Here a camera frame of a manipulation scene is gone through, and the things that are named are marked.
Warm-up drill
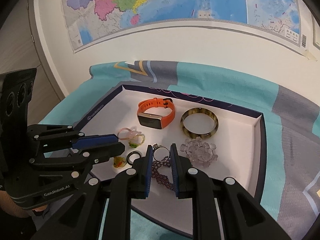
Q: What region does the yellow duck keychain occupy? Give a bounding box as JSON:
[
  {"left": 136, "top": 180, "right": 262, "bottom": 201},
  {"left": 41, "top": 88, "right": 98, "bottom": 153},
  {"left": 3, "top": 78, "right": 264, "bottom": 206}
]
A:
[{"left": 113, "top": 156, "right": 127, "bottom": 168}]

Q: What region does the pink hair tie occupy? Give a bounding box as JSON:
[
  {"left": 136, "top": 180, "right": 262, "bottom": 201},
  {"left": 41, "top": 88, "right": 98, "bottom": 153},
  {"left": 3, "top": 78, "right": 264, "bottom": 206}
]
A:
[{"left": 117, "top": 127, "right": 142, "bottom": 141}]

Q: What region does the black ring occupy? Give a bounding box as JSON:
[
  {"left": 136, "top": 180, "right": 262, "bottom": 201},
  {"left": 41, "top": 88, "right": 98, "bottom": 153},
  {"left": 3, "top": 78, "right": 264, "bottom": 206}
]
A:
[{"left": 126, "top": 151, "right": 143, "bottom": 166}]

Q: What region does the purple beaded bracelet green flower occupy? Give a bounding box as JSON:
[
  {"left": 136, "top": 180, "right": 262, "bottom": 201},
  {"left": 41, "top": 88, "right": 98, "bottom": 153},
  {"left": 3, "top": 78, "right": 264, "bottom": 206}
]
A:
[{"left": 151, "top": 157, "right": 175, "bottom": 191}]

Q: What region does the orange smart watch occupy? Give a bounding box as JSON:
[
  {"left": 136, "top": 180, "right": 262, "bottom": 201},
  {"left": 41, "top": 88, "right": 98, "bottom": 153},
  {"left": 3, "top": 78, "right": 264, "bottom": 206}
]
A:
[{"left": 137, "top": 97, "right": 176, "bottom": 130}]

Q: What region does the tortoiseshell bangle bracelet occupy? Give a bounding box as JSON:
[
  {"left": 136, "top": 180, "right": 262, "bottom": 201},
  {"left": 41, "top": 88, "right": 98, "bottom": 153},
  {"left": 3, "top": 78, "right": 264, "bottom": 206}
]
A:
[{"left": 180, "top": 107, "right": 220, "bottom": 140}]

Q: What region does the person's left hand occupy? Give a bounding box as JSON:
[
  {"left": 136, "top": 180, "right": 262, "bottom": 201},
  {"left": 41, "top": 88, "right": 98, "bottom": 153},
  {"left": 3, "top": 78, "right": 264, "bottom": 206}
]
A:
[{"left": 0, "top": 191, "right": 49, "bottom": 218}]

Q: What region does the teal grey bed sheet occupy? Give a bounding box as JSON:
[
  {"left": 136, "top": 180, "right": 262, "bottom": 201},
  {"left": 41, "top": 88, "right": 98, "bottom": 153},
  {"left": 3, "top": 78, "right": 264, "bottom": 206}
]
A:
[{"left": 42, "top": 61, "right": 319, "bottom": 239}]

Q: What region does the dark blue shallow box tray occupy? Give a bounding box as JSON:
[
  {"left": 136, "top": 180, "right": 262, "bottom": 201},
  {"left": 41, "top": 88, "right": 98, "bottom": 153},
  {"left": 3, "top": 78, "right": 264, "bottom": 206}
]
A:
[{"left": 72, "top": 84, "right": 267, "bottom": 239}]

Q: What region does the grey wooden door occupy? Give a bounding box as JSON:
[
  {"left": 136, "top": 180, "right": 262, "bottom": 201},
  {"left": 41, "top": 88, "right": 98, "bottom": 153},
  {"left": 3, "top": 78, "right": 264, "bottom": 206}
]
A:
[{"left": 1, "top": 0, "right": 65, "bottom": 125}]

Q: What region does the colourful wall map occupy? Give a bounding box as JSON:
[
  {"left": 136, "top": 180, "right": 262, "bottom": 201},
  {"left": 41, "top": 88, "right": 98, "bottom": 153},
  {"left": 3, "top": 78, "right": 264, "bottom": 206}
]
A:
[{"left": 61, "top": 0, "right": 306, "bottom": 51}]

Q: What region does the white wall socket panel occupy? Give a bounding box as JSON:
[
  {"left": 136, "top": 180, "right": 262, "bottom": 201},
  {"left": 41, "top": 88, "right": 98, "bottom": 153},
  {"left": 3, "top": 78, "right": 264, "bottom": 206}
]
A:
[{"left": 311, "top": 15, "right": 320, "bottom": 50}]

